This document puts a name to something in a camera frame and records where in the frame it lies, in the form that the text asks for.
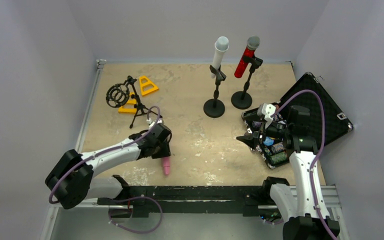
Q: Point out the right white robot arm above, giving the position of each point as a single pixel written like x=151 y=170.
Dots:
x=305 y=215

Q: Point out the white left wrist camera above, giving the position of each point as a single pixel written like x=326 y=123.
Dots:
x=152 y=122

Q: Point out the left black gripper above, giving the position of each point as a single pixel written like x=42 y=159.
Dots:
x=162 y=149

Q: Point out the yellow bracket near tripod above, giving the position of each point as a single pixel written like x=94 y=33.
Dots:
x=130 y=107

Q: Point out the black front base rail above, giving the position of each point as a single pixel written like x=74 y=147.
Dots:
x=246 y=200

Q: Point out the yellow bracket at back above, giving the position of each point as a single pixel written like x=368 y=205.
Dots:
x=147 y=86

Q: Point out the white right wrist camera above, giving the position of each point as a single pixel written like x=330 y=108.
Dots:
x=266 y=112

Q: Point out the white toy microphone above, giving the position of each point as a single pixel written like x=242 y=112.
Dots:
x=221 y=46

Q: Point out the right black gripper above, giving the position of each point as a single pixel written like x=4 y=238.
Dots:
x=258 y=136

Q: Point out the black tripod shock-mount stand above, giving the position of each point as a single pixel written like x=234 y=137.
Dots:
x=120 y=94

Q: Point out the black poker chip case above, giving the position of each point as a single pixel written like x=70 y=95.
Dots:
x=326 y=118

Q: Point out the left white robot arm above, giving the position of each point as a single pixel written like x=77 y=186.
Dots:
x=75 y=176

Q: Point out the black round-base mic stand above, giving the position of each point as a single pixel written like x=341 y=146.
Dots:
x=241 y=99

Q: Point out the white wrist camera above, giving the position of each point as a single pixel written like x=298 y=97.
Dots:
x=152 y=122
x=266 y=112

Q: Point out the red glitter microphone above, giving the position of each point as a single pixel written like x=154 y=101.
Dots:
x=252 y=44

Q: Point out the blue poker chip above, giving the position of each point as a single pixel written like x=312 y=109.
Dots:
x=268 y=141

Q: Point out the pink toy microphone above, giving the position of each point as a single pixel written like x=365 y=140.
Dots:
x=166 y=165

